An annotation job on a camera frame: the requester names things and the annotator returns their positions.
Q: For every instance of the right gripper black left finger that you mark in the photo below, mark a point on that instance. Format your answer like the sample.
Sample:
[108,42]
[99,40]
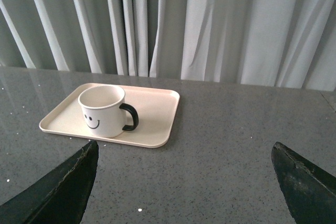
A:
[61,196]

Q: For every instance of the grey pleated curtain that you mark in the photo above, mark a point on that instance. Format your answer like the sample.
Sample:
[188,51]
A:
[279,43]

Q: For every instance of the white smiley mug black handle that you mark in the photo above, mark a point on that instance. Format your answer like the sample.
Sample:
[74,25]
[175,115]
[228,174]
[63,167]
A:
[105,112]

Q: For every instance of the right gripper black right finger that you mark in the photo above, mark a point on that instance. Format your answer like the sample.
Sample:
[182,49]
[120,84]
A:
[309,191]

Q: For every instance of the pink rectangular tray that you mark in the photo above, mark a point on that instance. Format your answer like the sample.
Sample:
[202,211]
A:
[156,109]

